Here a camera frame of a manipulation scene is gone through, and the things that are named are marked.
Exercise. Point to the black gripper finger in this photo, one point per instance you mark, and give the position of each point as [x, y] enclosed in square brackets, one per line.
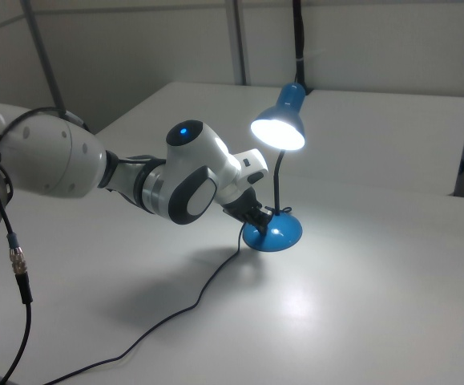
[267, 216]
[259, 227]

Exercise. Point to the blue gooseneck desk lamp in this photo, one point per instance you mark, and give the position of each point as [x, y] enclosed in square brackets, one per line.
[281, 234]

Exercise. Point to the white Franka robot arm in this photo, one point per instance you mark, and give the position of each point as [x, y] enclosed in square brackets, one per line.
[55, 160]

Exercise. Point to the grey partition post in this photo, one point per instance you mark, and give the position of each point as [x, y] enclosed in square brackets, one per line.
[47, 60]
[239, 40]

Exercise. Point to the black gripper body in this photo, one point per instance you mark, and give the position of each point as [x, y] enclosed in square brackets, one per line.
[243, 206]

